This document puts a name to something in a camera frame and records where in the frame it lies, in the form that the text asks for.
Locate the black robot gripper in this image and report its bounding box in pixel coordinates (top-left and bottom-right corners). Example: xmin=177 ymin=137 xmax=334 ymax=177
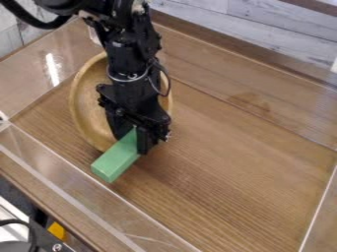
xmin=96 ymin=73 xmax=171 ymax=155

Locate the brown wooden bowl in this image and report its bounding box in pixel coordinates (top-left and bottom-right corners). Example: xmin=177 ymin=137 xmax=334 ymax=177
xmin=70 ymin=53 xmax=171 ymax=152

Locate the green rectangular block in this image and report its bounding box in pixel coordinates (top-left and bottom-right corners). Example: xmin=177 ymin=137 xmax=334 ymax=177
xmin=91 ymin=130 xmax=139 ymax=183

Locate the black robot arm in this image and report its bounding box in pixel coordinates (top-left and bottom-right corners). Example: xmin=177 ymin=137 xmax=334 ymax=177
xmin=0 ymin=0 xmax=171 ymax=155

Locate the yellow label tag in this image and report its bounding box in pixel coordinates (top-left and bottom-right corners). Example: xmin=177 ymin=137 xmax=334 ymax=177
xmin=47 ymin=221 xmax=67 ymax=241

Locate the clear acrylic tray wall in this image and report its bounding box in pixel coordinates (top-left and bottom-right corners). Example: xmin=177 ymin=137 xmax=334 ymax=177
xmin=0 ymin=118 xmax=202 ymax=252

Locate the black cable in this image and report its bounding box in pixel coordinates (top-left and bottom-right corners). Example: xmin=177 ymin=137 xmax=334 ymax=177
xmin=0 ymin=219 xmax=32 ymax=230

